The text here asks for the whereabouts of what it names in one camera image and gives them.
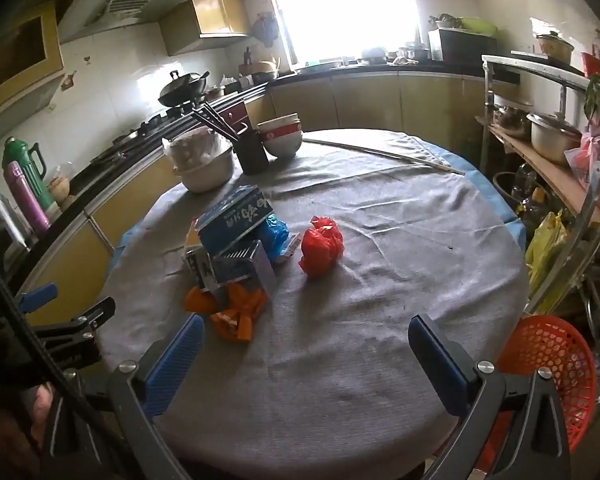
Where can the blue milk carton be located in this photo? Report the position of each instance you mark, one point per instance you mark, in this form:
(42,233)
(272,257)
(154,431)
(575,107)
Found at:
(233,218)

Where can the orange snack wrapper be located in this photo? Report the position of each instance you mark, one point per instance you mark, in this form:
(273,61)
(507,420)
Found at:
(235,322)

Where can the metal storage rack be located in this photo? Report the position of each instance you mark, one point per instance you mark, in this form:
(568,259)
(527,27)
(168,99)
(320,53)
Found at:
(580,211)

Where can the white basin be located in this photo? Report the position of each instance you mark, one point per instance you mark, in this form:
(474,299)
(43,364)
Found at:
(203,178)

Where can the red plastic bag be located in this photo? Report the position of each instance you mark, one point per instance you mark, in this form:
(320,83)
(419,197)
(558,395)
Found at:
(321,247)

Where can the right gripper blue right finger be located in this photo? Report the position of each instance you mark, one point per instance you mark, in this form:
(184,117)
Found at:
(472,397)

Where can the yellow plastic bag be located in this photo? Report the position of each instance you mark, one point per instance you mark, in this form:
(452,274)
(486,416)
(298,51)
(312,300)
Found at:
(546,244)

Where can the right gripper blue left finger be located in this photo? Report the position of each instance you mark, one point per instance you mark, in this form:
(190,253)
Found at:
(143,389)

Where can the black wok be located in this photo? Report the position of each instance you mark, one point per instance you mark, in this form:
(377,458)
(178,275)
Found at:
(183,88)

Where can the red white stacked bowls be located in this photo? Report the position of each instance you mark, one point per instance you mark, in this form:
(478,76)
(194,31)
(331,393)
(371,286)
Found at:
(281,136)

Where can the yellow wall cabinet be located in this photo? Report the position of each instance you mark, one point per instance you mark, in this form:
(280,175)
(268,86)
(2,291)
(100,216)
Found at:
(31,64)

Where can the purple thermos bottle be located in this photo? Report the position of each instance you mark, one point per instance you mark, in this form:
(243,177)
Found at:
(25,199)

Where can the orange white medicine box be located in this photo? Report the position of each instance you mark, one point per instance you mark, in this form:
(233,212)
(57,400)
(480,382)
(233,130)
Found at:
(192,240)

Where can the white purple medicine box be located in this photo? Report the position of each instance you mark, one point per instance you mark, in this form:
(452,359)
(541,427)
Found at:
(244,261)

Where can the black microwave oven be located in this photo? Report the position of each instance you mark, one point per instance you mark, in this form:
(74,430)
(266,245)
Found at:
(453,46)

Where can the grey tablecloth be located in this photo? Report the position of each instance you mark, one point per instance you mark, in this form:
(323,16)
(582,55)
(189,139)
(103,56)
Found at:
(328,387)

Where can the red plastic mesh basket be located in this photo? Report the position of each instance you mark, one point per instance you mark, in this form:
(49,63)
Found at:
(547,341)

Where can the black chopstick holder cup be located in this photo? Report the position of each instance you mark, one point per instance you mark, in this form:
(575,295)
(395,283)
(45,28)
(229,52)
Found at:
(250,152)

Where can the cooking oil bottle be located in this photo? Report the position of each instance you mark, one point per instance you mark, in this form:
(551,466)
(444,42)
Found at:
(531,199)

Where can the ceramic pot on rack top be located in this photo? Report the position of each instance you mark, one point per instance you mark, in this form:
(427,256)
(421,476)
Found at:
(552,45)

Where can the long thin stick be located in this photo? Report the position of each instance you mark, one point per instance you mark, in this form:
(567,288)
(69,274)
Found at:
(403,158)

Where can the blue plastic bag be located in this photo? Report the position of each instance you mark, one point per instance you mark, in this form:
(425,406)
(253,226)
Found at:
(273,234)

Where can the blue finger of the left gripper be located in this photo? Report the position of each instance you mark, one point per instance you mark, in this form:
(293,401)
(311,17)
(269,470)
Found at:
(29,302)
(74,336)

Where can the steel pot with lid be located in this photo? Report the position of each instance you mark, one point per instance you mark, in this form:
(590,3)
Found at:
(552,137)

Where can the pink plastic bag on rack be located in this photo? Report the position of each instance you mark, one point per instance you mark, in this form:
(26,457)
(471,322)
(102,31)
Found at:
(581,160)

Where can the green thermos jug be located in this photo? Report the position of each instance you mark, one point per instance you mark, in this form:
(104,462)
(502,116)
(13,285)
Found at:
(32,165)

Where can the person's left hand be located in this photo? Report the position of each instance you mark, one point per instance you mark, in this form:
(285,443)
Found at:
(38,402)

